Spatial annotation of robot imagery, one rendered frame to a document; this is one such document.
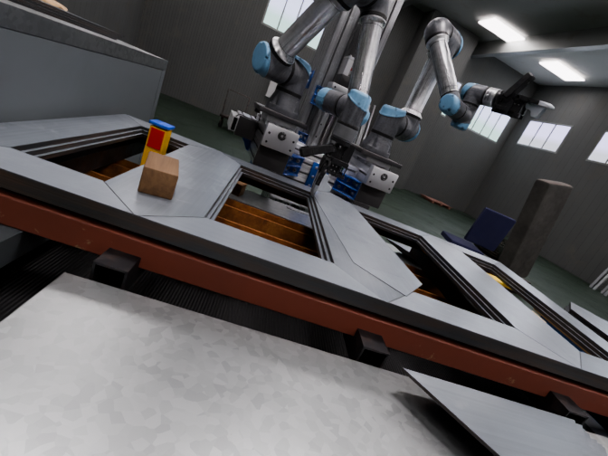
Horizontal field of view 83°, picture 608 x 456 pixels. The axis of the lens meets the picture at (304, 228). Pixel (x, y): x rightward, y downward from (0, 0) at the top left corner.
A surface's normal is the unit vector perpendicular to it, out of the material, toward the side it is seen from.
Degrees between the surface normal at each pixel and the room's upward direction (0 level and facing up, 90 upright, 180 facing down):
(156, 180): 90
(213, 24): 90
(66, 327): 0
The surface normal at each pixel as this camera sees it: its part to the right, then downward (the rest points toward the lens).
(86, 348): 0.38, -0.87
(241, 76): 0.22, 0.40
